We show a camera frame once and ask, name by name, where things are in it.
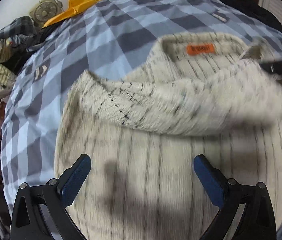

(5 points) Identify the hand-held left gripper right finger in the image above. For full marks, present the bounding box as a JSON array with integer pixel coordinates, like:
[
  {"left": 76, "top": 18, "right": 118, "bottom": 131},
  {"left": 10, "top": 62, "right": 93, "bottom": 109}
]
[{"left": 193, "top": 154, "right": 276, "bottom": 240}]

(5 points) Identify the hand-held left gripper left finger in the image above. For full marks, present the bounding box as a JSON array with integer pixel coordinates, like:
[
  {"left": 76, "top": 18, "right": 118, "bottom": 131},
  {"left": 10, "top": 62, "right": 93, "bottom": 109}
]
[{"left": 10, "top": 154, "right": 92, "bottom": 240}]

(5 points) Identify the cream plaid shirt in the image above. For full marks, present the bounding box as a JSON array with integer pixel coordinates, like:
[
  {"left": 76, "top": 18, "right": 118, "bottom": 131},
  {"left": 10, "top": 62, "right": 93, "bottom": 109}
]
[{"left": 54, "top": 32, "right": 282, "bottom": 240}]

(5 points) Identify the black garment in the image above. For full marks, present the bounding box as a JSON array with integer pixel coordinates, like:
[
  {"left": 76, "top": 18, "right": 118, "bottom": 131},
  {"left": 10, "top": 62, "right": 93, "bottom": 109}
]
[{"left": 203, "top": 0, "right": 282, "bottom": 33}]

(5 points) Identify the dark cloth heap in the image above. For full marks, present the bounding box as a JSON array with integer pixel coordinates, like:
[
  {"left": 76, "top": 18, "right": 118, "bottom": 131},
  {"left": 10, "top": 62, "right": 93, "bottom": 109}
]
[{"left": 19, "top": 26, "right": 57, "bottom": 73}]

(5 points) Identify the pile of crumpled bedding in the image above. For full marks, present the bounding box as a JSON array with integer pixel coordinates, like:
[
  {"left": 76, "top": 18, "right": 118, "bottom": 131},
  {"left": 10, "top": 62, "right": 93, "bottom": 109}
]
[{"left": 0, "top": 16, "right": 38, "bottom": 100}]

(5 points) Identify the blue checked bedsheet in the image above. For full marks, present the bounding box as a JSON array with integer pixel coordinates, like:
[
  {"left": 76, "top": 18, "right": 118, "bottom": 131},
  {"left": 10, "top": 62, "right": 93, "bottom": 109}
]
[{"left": 1, "top": 0, "right": 282, "bottom": 240}]

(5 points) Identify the beige box fan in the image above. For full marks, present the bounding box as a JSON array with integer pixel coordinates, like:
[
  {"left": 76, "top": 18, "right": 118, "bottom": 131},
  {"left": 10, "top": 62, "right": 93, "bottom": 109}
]
[{"left": 29, "top": 0, "right": 63, "bottom": 28}]

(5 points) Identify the yellow cloth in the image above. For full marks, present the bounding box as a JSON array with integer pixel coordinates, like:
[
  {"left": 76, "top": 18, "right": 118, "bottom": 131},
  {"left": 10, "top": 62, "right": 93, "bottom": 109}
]
[{"left": 42, "top": 0, "right": 111, "bottom": 28}]

